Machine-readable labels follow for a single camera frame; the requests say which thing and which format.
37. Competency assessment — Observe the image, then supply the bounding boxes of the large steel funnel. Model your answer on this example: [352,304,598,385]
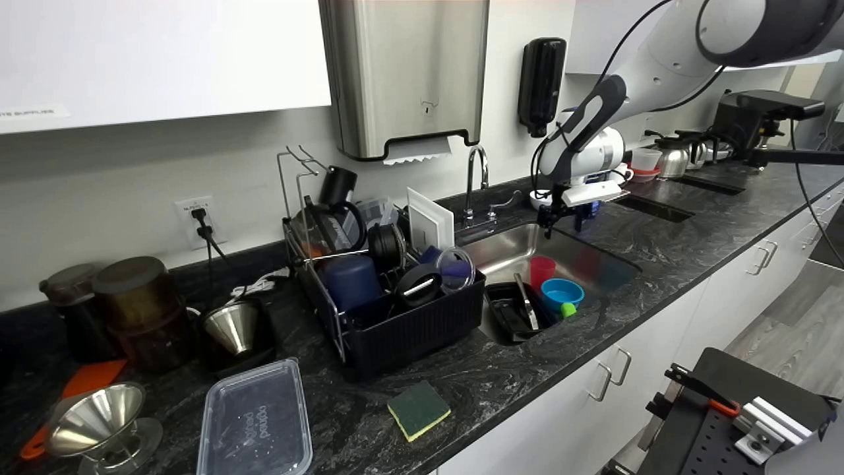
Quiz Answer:
[48,377,147,460]

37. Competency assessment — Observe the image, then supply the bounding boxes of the dark blue tumbler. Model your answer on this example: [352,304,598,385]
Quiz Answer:
[320,254,386,315]

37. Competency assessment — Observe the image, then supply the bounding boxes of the silver lower cabinet handle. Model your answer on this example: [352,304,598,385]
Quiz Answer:
[610,347,635,387]
[587,361,614,405]
[750,244,780,281]

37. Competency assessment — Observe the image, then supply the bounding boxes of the thin black hanging cable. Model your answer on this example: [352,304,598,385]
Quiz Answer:
[786,116,834,244]

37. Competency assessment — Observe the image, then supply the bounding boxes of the black round strainer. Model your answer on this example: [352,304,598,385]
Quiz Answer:
[368,221,408,273]

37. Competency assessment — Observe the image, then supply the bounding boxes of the black canister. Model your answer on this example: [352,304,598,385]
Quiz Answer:
[37,259,121,364]

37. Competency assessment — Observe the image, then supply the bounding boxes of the black camera stand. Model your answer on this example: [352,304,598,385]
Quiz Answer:
[643,87,844,192]

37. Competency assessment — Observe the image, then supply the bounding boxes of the black plug with cable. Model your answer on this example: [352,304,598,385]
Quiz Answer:
[190,207,233,263]

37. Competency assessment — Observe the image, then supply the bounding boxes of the orange spatula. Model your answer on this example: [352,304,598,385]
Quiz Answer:
[19,353,130,463]

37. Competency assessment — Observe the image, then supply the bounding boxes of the stainless steel sink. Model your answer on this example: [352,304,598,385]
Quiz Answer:
[456,220,643,349]

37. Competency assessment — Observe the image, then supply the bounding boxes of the white square plate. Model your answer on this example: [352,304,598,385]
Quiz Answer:
[405,184,459,259]

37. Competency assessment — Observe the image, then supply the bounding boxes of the clear lid blue slider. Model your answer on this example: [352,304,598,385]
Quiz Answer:
[434,246,481,295]

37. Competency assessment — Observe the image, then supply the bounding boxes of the silver table knife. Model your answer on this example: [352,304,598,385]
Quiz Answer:
[513,273,542,335]

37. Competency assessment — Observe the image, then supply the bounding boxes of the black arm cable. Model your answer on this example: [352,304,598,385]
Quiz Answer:
[526,0,676,201]

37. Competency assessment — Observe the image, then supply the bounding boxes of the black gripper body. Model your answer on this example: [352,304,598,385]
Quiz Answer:
[531,170,575,220]

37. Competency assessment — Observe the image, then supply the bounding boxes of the wide white upper cabinet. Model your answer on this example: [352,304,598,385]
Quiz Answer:
[0,0,336,134]

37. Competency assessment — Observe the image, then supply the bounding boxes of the black bottle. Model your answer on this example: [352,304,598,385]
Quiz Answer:
[315,164,361,215]

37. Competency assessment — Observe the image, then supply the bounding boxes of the stainless paper towel dispenser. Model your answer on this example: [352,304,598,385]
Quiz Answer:
[318,0,494,167]

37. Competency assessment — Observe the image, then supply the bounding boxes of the dark round glass lid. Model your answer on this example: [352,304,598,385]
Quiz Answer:
[300,197,368,259]

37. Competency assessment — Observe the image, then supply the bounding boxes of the white lower cabinets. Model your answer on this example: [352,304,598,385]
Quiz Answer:
[435,183,844,475]

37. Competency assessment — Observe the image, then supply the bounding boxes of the black dish rack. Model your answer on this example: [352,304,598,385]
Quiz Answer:
[278,142,489,382]

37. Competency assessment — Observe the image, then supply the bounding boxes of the green yellow sponge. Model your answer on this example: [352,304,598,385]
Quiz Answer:
[386,377,456,443]

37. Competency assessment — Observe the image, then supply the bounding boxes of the black equipment cart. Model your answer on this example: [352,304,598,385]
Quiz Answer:
[635,347,844,475]

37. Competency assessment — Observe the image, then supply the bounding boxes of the red plastic cup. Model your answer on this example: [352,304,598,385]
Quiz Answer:
[526,254,563,294]

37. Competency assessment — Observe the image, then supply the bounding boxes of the small steel cone dripper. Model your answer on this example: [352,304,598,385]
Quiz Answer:
[204,298,261,357]

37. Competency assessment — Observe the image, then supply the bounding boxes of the black wall soap dispenser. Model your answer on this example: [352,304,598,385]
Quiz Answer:
[517,38,571,141]

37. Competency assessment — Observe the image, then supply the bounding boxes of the chrome sink faucet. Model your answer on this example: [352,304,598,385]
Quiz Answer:
[463,145,494,226]

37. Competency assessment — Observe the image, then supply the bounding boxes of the steel kettle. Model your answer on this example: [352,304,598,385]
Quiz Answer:
[656,142,697,179]

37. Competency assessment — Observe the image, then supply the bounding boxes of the blue toy pan green handle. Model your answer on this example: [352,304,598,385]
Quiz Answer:
[538,275,588,323]

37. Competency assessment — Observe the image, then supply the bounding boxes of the black tool orange grip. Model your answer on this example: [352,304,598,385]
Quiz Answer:
[663,361,742,422]

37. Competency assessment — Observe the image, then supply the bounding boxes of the white paper towel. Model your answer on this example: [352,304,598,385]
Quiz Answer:
[383,131,468,170]

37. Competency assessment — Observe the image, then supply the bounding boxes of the dark brown canister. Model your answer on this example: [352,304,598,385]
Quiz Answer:
[89,254,194,373]

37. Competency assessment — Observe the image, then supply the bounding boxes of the white wall power outlet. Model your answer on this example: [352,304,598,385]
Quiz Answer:
[175,192,217,249]

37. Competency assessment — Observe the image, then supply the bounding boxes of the black plastic tray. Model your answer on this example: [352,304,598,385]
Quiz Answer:
[484,277,559,349]

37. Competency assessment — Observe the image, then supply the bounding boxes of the silver metal bracket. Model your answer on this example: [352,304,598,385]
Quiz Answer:
[733,394,816,467]

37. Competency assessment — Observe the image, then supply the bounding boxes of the white crumpled cloth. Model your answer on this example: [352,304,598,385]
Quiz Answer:
[230,267,294,307]

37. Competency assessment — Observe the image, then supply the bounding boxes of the grey faucet lever handle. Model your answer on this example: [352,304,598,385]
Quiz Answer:
[485,188,529,220]

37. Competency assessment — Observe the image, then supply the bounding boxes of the black round lid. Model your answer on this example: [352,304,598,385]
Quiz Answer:
[390,262,447,312]

